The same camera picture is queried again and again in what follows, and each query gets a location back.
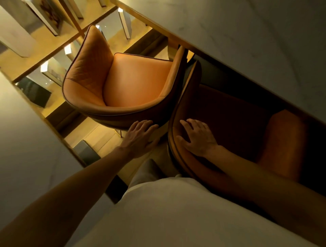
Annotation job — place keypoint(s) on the person's right hand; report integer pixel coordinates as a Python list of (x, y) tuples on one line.
[(201, 142)]

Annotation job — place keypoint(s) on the person's left hand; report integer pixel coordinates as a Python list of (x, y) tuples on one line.
[(136, 142)]

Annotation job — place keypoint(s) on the person's right thumb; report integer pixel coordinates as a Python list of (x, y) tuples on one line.
[(182, 142)]

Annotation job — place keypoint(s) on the person's left thumb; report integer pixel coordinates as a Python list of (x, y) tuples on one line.
[(154, 144)]

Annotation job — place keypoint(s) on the person's right middle finger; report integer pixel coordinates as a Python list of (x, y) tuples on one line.
[(194, 123)]

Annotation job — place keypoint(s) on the person's right little finger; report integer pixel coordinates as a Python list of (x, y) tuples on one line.
[(208, 129)]

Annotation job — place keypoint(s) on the person's left little finger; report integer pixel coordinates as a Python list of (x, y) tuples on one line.
[(133, 125)]

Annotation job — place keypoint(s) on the person's left middle finger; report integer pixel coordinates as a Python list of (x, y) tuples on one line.
[(147, 125)]

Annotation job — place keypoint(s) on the orange leather armchair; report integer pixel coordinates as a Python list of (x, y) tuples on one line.
[(229, 122), (137, 81)]

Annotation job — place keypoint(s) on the person's right forearm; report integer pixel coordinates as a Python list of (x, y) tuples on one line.
[(267, 188)]

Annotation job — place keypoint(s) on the person's left forearm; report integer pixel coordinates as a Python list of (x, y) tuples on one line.
[(63, 201)]

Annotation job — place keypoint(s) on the grey trousers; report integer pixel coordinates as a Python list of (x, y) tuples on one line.
[(147, 173)]

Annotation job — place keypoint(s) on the grey box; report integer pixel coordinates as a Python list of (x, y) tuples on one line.
[(86, 152)]

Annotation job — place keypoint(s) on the white shirt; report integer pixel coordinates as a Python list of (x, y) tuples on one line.
[(178, 216)]

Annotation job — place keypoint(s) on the lit framed picture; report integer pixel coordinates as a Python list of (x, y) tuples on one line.
[(54, 71)]

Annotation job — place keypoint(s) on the small lit display panel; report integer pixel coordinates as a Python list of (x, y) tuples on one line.
[(125, 23)]

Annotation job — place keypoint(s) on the dark box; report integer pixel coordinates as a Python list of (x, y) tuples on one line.
[(34, 91)]

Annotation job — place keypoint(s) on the wooden shelf unit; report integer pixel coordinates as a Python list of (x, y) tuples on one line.
[(45, 43)]

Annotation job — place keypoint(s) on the white display panel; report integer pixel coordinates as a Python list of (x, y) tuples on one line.
[(15, 33)]

